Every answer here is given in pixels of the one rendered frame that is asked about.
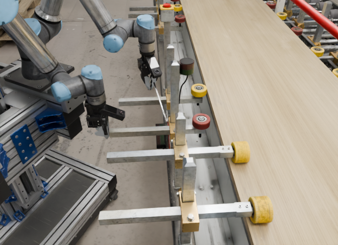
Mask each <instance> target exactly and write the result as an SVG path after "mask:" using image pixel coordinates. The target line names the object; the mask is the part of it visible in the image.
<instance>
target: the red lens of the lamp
mask: <svg viewBox="0 0 338 245"><path fill-rule="evenodd" d="M193 61H194V60H193ZM179 64H180V68H181V69H184V70H190V69H193V68H194V62H193V63H192V64H182V63H180V60H179Z"/></svg>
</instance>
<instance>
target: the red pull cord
mask: <svg viewBox="0 0 338 245"><path fill-rule="evenodd" d="M290 1H292V2H293V3H294V4H295V5H296V6H298V7H299V8H300V9H301V10H302V11H304V12H305V13H306V14H307V15H308V16H310V17H311V18H312V19H314V20H315V21H316V22H317V23H318V24H319V25H321V26H322V27H323V28H324V29H325V30H327V31H328V32H329V33H330V34H331V35H333V36H334V37H335V38H336V39H337V40H338V26H337V25H335V24H334V23H333V22H331V21H330V20H329V19H327V18H326V17H325V16H324V15H322V14H321V13H320V12H318V11H317V10H316V9H314V8H313V7H312V6H311V5H309V4H308V3H307V2H305V1H304V0H290Z"/></svg>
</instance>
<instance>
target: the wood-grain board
mask: <svg viewBox="0 0 338 245"><path fill-rule="evenodd" d="M179 1H180V4H181V5H182V11H183V14H184V16H185V17H186V19H185V21H186V24H187V28H188V31H189V35H190V38H191V42H192V45H193V49H194V52H195V56H196V59H197V63H198V66H199V69H200V73H201V76H202V80H203V83H204V85H205V86H206V87H207V97H208V100H209V103H210V107H211V110H212V114H213V117H214V121H215V124H216V127H217V131H218V134H219V138H220V141H221V144H222V146H228V145H231V143H232V142H235V141H247V142H248V144H249V147H250V160H249V162H242V163H233V161H232V159H231V158H226V161H227V165H228V168H229V172H230V175H231V179H232V182H233V185H234V189H235V192H236V196H237V199H238V202H248V199H249V197H254V196H268V197H269V198H270V200H271V202H272V205H273V210H274V218H273V221H272V222H269V223H253V222H252V221H251V219H250V217H243V219H244V223H245V226H246V230H247V234H248V237H249V240H250V244H251V245H338V78H337V77H336V76H335V75H334V74H333V73H332V72H331V71H330V70H329V69H328V67H327V66H326V65H325V64H324V63H323V62H322V61H321V60H320V59H319V58H318V57H317V56H316V55H315V54H314V53H313V52H312V51H311V50H310V49H309V48H308V47H307V46H306V45H305V44H304V43H303V42H302V41H301V40H300V39H299V37H298V36H297V35H296V34H295V33H294V32H293V31H292V30H291V29H290V28H289V27H288V26H287V25H286V24H285V23H284V22H283V21H282V20H281V19H280V18H279V17H278V16H277V15H276V14H275V13H274V12H273V11H272V10H271V8H270V7H269V6H268V5H267V4H266V3H265V2H264V1H263V0H179Z"/></svg>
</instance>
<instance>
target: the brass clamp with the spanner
mask: <svg viewBox="0 0 338 245"><path fill-rule="evenodd" d="M168 125H169V126H170V141H171V140H172V139H173V137H174V136H175V132H174V128H175V123H171V116H169V118H168Z"/></svg>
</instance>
